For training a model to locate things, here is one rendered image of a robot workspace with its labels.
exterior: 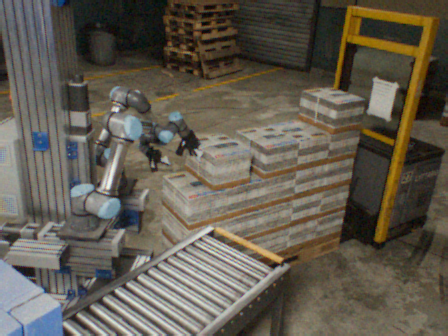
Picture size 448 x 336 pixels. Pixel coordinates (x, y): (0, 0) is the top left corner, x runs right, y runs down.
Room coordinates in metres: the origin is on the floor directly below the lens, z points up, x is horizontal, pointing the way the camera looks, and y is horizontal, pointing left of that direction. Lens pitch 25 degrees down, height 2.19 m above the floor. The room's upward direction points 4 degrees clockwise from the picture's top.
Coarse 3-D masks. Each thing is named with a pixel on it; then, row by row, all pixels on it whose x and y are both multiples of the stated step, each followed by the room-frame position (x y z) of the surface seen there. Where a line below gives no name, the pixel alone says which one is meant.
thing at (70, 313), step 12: (204, 228) 2.21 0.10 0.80; (192, 240) 2.09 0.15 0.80; (168, 252) 1.97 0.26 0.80; (144, 264) 1.86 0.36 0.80; (156, 264) 1.87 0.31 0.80; (132, 276) 1.76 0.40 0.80; (108, 288) 1.67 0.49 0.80; (84, 300) 1.59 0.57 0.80; (96, 300) 1.59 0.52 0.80; (72, 312) 1.52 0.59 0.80
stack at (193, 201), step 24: (312, 168) 3.07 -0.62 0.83; (168, 192) 2.72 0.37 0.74; (192, 192) 2.58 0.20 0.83; (216, 192) 2.60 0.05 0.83; (240, 192) 2.71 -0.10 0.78; (264, 192) 2.83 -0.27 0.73; (288, 192) 2.95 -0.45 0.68; (168, 216) 2.71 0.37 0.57; (192, 216) 2.50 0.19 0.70; (216, 216) 2.61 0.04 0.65; (240, 216) 2.72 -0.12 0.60; (264, 216) 2.83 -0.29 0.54; (288, 216) 2.97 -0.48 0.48; (168, 240) 2.73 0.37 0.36; (264, 240) 2.85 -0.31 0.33; (288, 240) 2.99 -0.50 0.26; (288, 264) 3.02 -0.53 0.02
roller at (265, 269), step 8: (208, 240) 2.11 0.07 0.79; (216, 240) 2.11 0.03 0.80; (216, 248) 2.06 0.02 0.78; (224, 248) 2.04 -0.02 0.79; (232, 248) 2.04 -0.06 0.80; (232, 256) 2.00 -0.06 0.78; (240, 256) 1.98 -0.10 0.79; (248, 256) 1.98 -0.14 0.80; (248, 264) 1.94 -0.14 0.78; (256, 264) 1.92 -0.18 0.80; (264, 264) 1.93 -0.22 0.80; (264, 272) 1.88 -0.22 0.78
